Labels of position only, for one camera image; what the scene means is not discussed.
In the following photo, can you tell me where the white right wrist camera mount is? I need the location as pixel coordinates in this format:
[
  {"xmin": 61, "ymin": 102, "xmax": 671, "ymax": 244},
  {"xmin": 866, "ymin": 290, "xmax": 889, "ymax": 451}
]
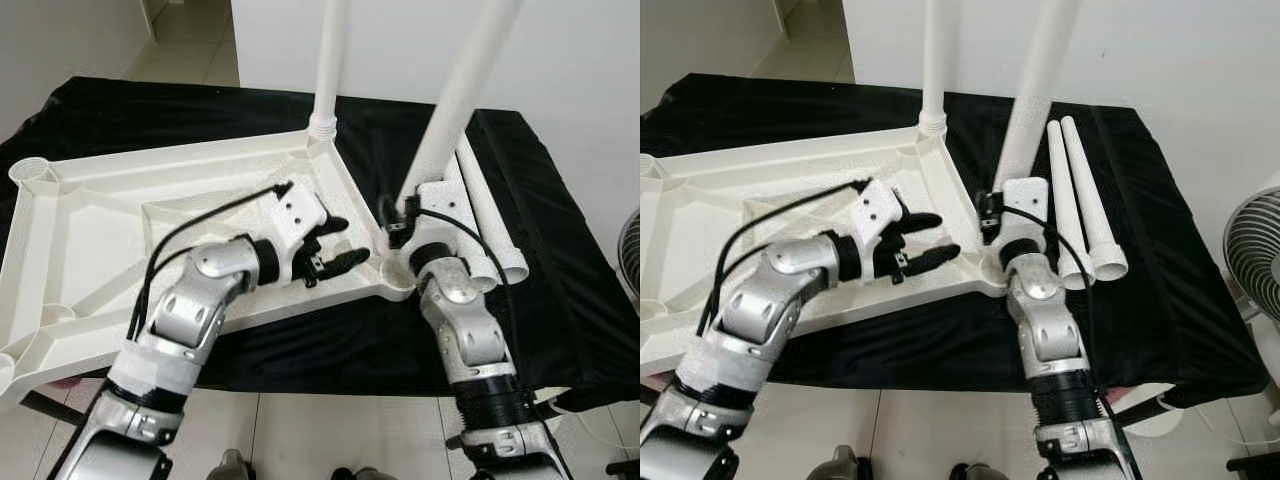
[
  {"xmin": 998, "ymin": 177, "xmax": 1051, "ymax": 271},
  {"xmin": 405, "ymin": 180, "xmax": 471, "ymax": 276}
]

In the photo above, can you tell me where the black table frame leg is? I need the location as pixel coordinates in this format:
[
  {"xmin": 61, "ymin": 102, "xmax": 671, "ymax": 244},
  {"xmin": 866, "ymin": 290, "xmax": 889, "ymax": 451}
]
[
  {"xmin": 1100, "ymin": 393, "xmax": 1173, "ymax": 423},
  {"xmin": 20, "ymin": 388, "xmax": 88, "ymax": 428}
]

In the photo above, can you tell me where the round extension cord reel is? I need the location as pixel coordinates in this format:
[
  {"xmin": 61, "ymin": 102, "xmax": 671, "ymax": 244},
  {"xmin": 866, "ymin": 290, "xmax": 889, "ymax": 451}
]
[{"xmin": 1095, "ymin": 383, "xmax": 1181, "ymax": 436}]

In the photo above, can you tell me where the black tablecloth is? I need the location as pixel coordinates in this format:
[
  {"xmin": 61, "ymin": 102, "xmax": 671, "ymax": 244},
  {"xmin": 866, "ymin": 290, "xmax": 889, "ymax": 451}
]
[
  {"xmin": 640, "ymin": 75, "xmax": 1269, "ymax": 406},
  {"xmin": 0, "ymin": 77, "xmax": 641, "ymax": 401}
]

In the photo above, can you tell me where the white plastic table top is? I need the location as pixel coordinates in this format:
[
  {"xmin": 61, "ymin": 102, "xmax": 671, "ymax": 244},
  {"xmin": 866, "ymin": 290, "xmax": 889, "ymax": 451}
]
[
  {"xmin": 0, "ymin": 125, "xmax": 416, "ymax": 411},
  {"xmin": 640, "ymin": 122, "xmax": 1006, "ymax": 379}
]

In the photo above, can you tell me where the white floor fan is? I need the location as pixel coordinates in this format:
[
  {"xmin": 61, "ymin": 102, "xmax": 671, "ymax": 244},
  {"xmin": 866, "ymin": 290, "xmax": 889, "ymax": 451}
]
[
  {"xmin": 1222, "ymin": 170, "xmax": 1280, "ymax": 326},
  {"xmin": 618, "ymin": 210, "xmax": 641, "ymax": 301}
]

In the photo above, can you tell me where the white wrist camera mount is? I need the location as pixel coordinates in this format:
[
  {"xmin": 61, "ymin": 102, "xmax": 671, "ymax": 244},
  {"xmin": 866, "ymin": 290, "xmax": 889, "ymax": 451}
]
[
  {"xmin": 268, "ymin": 180, "xmax": 331, "ymax": 256},
  {"xmin": 998, "ymin": 177, "xmax": 1051, "ymax": 271},
  {"xmin": 848, "ymin": 178, "xmax": 906, "ymax": 251},
  {"xmin": 405, "ymin": 180, "xmax": 471, "ymax": 276}
]

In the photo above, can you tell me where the robot left leg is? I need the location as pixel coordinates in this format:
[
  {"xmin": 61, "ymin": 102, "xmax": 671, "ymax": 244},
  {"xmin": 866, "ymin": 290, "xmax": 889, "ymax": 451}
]
[
  {"xmin": 812, "ymin": 445, "xmax": 863, "ymax": 480},
  {"xmin": 208, "ymin": 448, "xmax": 253, "ymax": 480}
]

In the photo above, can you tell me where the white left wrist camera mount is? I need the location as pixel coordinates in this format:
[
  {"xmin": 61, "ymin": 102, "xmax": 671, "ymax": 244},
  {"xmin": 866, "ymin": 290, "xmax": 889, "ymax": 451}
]
[
  {"xmin": 268, "ymin": 180, "xmax": 331, "ymax": 256},
  {"xmin": 848, "ymin": 178, "xmax": 906, "ymax": 251}
]

